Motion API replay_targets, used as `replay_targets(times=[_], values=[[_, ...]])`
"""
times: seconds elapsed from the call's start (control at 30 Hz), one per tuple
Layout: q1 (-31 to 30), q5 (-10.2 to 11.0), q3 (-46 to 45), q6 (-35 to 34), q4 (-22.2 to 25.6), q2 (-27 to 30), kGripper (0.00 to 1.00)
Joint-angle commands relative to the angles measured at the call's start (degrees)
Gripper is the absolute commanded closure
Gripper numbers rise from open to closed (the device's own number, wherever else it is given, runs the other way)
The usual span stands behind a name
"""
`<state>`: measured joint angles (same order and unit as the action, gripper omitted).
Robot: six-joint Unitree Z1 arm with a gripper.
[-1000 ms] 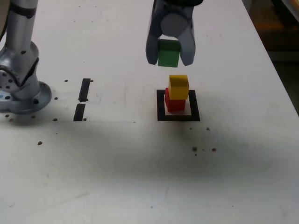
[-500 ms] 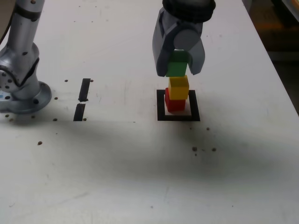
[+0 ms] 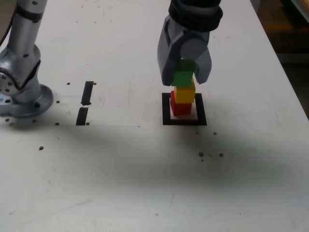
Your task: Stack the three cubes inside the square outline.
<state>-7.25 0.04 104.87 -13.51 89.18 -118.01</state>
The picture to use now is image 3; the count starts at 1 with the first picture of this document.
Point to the dark background furniture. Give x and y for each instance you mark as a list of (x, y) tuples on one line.
[(289, 36)]

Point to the black tape square outline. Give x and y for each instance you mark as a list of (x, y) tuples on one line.
[(201, 113)]

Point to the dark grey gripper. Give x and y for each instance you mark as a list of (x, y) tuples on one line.
[(193, 35)]

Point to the green cube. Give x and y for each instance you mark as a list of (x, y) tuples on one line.
[(183, 77)]

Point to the yellow cube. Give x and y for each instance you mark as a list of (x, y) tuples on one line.
[(184, 95)]

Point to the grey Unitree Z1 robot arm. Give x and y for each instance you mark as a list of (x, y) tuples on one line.
[(24, 36)]

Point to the black tape strip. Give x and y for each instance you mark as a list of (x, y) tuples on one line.
[(87, 93)]

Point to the red cube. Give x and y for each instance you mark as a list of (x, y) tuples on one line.
[(181, 108)]

